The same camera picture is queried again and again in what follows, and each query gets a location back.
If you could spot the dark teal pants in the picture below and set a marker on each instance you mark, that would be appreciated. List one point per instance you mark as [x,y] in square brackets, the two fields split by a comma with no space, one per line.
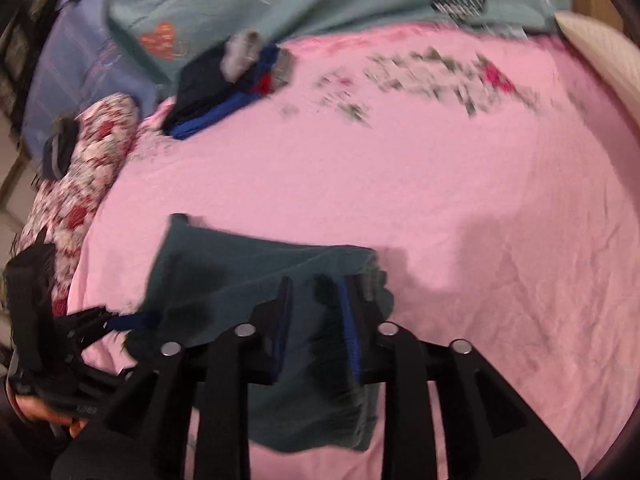
[204,282]

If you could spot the white quilted pillow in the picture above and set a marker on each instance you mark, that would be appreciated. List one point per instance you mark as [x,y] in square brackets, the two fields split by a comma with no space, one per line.
[612,55]

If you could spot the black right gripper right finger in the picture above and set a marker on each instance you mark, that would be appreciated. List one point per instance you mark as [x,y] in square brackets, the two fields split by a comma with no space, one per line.
[490,432]

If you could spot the stack of folded clothes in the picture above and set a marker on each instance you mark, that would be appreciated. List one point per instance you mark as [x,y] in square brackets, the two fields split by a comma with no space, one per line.
[224,79]

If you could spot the operator left hand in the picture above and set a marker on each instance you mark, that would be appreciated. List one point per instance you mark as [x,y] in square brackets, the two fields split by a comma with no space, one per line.
[35,410]

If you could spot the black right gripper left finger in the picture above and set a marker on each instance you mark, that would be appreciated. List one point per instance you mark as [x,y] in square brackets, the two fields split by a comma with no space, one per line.
[142,430]

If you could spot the red white floral pillow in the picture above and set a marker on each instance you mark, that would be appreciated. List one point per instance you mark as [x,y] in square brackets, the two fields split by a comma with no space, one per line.
[66,208]

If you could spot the pink floral bed sheet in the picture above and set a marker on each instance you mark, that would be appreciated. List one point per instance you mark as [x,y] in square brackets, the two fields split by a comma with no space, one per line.
[497,180]

